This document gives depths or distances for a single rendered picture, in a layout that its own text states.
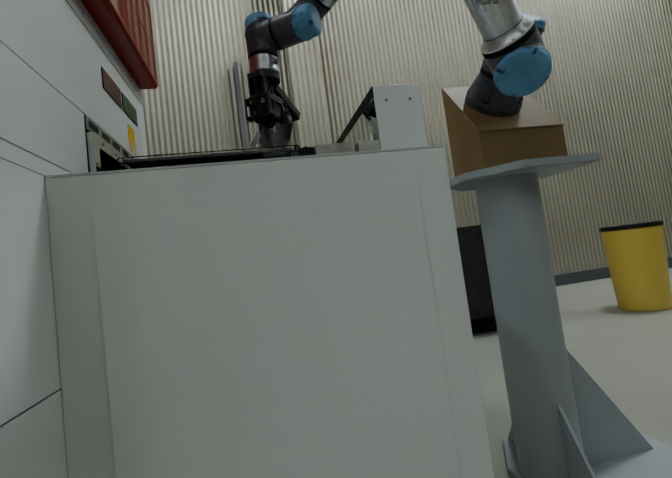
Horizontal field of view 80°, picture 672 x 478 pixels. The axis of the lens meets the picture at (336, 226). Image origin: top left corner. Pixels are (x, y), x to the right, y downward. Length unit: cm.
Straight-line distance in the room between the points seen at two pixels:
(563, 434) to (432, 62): 415
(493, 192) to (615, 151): 473
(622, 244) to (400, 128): 278
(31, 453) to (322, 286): 41
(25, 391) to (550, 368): 105
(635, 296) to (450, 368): 282
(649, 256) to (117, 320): 324
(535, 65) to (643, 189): 505
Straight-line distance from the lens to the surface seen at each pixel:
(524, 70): 100
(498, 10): 98
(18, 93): 70
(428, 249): 69
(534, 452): 125
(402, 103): 80
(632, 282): 345
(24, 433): 63
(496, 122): 115
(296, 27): 103
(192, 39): 456
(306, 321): 64
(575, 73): 578
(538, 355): 116
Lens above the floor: 65
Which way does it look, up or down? 4 degrees up
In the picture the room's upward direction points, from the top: 7 degrees counter-clockwise
